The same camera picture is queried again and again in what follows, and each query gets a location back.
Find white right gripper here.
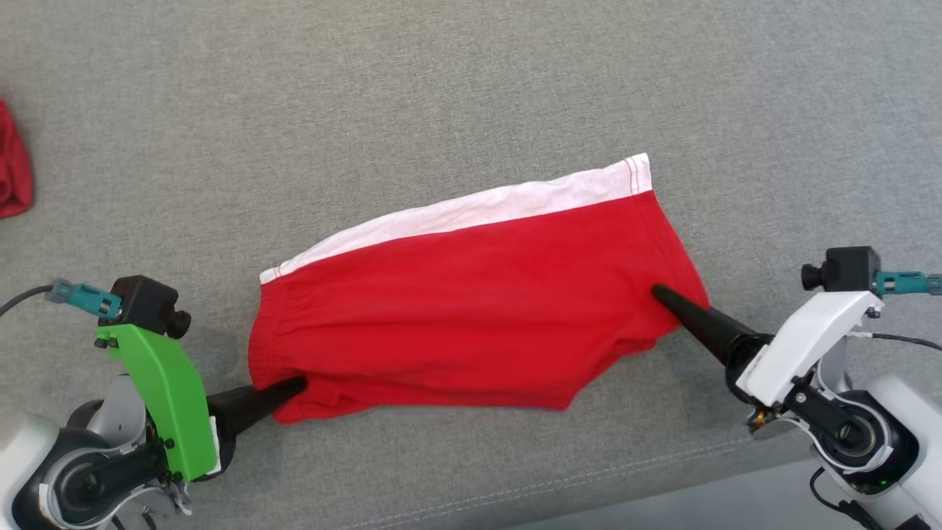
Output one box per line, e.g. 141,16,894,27
651,284,885,409

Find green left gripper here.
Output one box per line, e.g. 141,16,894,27
94,322,308,484

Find red shorts white waistband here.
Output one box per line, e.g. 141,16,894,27
248,152,711,425

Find red basketball jersey white sleeves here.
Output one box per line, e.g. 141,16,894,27
0,99,35,219

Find grey fabric sofa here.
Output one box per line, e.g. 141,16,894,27
0,0,942,530

